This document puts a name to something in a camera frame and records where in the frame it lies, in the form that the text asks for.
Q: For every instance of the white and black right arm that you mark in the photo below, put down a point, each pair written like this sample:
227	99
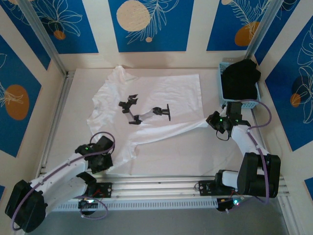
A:
240	140

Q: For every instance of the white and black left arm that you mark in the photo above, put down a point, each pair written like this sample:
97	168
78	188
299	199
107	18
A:
61	169

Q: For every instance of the light blue plastic basket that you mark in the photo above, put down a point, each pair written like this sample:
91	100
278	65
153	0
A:
221	71

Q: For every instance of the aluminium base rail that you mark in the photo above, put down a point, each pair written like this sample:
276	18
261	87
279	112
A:
159	188

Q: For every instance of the aluminium frame post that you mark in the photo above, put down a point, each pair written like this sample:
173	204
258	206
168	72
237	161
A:
261	27
41	31

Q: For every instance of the black electronics board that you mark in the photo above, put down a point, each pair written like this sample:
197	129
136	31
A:
86	207
223	206

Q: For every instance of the white t-shirt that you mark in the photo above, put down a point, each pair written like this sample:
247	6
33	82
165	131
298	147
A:
171	98

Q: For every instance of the black cloth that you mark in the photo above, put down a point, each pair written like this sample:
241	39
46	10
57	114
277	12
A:
240	78

